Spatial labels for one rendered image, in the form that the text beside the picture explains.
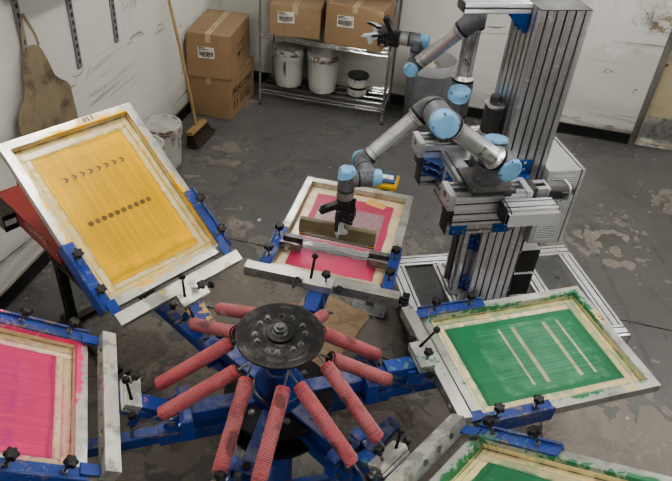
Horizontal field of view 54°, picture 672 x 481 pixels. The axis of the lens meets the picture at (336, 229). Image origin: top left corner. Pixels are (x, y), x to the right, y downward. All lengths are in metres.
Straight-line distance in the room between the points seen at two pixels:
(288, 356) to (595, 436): 2.21
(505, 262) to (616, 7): 3.12
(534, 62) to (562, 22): 0.20
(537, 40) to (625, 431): 2.16
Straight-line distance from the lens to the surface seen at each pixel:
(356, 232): 2.95
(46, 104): 4.32
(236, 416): 2.14
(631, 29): 6.40
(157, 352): 3.97
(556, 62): 3.22
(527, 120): 3.32
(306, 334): 2.21
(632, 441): 4.02
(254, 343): 2.18
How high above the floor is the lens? 2.91
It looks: 37 degrees down
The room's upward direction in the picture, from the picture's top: 5 degrees clockwise
